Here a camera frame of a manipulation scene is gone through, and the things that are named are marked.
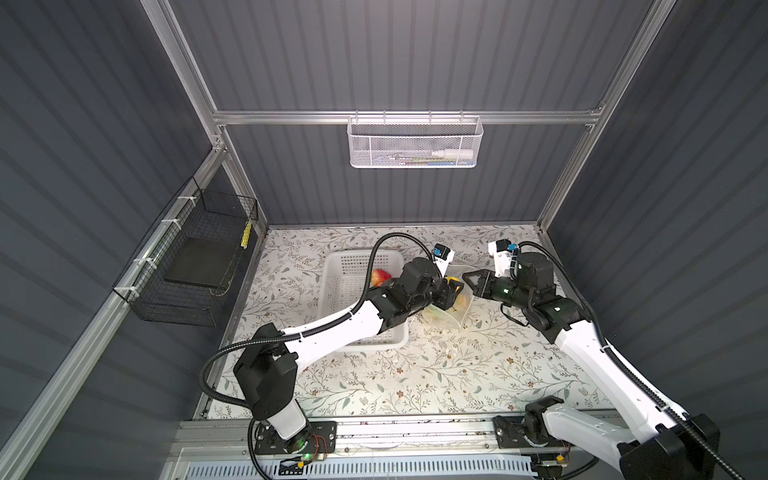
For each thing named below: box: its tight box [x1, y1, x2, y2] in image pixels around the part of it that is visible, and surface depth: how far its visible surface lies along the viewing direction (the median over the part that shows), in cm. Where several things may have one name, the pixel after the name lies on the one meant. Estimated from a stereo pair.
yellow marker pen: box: [240, 220, 253, 249], surface depth 84 cm
